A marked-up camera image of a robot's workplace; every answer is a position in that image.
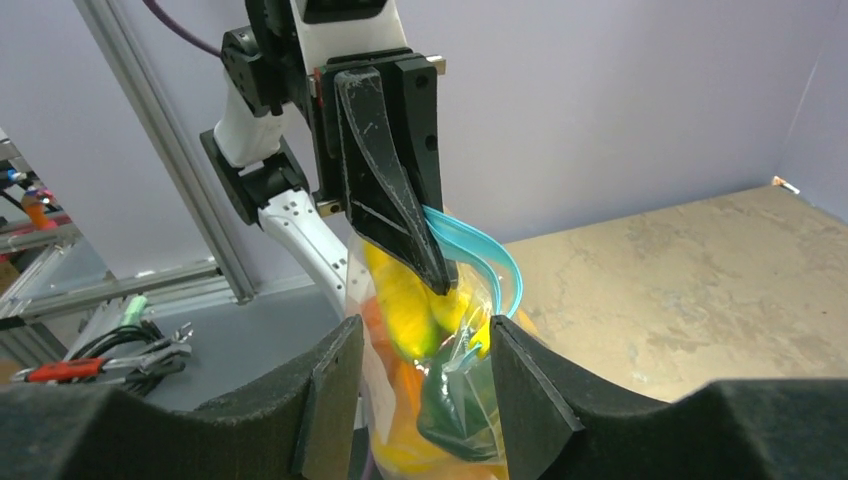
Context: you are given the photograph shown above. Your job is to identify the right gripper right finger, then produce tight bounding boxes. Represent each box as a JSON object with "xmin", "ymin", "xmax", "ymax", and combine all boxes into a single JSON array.
[{"xmin": 490, "ymin": 316, "xmax": 847, "ymax": 479}]

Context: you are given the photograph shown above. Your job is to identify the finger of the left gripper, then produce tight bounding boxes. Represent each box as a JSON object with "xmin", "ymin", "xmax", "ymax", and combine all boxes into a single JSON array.
[
  {"xmin": 335, "ymin": 67, "xmax": 456, "ymax": 295},
  {"xmin": 381, "ymin": 55, "xmax": 443, "ymax": 210}
]

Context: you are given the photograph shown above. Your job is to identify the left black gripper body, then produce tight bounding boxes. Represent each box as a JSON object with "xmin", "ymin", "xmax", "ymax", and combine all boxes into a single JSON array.
[{"xmin": 221, "ymin": 27, "xmax": 420, "ymax": 211}]

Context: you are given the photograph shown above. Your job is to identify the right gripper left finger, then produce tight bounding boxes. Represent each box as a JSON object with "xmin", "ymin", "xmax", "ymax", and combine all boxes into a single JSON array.
[{"xmin": 1, "ymin": 316, "xmax": 364, "ymax": 479}]

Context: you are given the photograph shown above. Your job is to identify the orange fruit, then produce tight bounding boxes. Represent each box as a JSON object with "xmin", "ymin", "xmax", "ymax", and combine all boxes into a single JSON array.
[{"xmin": 362, "ymin": 296, "xmax": 399, "ymax": 378}]

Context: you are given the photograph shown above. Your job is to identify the green avocado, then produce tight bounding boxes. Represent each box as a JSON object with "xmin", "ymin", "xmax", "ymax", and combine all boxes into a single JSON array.
[{"xmin": 417, "ymin": 339, "xmax": 501, "ymax": 463}]

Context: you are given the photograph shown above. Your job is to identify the orange yellow mango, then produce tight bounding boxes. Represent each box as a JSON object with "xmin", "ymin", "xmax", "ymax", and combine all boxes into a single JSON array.
[{"xmin": 371, "ymin": 363, "xmax": 458, "ymax": 479}]

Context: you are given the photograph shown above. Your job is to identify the yellow banana bunch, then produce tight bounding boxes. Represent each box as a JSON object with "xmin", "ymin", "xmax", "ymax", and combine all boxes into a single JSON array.
[{"xmin": 363, "ymin": 243, "xmax": 493, "ymax": 362}]

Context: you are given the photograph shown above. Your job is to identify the clear zip bag blue zipper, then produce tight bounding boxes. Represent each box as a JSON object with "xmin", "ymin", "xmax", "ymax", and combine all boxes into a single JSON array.
[{"xmin": 347, "ymin": 208, "xmax": 536, "ymax": 479}]

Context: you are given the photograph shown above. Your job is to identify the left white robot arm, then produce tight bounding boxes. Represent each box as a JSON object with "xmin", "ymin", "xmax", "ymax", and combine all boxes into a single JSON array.
[{"xmin": 200, "ymin": 27, "xmax": 458, "ymax": 307}]

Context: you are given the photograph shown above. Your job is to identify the orange bottle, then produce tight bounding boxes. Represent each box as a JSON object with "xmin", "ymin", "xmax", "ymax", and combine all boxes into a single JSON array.
[{"xmin": 20, "ymin": 186, "xmax": 58, "ymax": 230}]

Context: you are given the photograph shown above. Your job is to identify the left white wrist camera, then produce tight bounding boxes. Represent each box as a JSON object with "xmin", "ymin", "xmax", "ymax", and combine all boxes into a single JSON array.
[{"xmin": 290, "ymin": 1, "xmax": 408, "ymax": 74}]

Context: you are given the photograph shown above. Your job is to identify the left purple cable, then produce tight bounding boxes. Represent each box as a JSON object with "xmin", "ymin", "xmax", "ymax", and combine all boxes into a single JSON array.
[{"xmin": 142, "ymin": 0, "xmax": 224, "ymax": 60}]

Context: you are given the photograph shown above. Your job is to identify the black cable bundle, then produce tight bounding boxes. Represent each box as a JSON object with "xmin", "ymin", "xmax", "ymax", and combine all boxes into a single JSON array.
[{"xmin": 62, "ymin": 294, "xmax": 190, "ymax": 399}]

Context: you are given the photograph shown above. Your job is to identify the red handled pliers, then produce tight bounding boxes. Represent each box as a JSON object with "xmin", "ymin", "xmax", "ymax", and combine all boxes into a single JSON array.
[{"xmin": 10, "ymin": 343, "xmax": 193, "ymax": 384}]

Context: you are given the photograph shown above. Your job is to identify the aluminium frame rail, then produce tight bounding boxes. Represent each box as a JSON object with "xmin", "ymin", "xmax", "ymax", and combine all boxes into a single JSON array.
[{"xmin": 1, "ymin": 1, "xmax": 257, "ymax": 304}]

